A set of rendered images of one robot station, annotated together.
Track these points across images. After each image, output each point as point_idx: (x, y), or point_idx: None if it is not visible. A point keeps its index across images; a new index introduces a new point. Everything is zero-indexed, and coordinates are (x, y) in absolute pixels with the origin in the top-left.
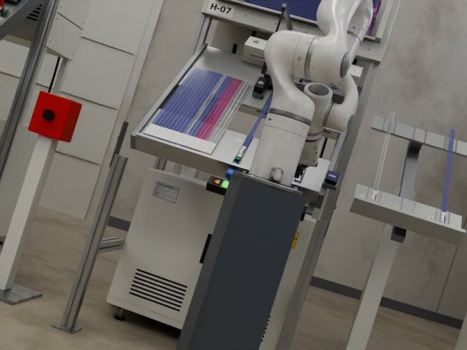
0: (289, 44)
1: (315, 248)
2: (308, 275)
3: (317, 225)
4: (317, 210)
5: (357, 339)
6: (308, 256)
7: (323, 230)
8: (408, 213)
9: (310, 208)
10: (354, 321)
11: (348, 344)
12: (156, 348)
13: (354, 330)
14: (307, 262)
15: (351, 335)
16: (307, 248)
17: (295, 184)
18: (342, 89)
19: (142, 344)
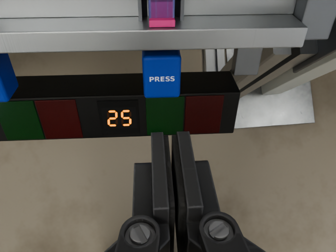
0: None
1: (263, 79)
2: (242, 93)
3: (272, 60)
4: None
5: (323, 69)
6: (242, 85)
7: (293, 63)
8: None
9: (251, 51)
10: (325, 59)
11: (306, 73)
12: (43, 70)
13: (322, 66)
14: (240, 88)
15: (313, 69)
16: (239, 80)
17: (161, 48)
18: None
19: (26, 73)
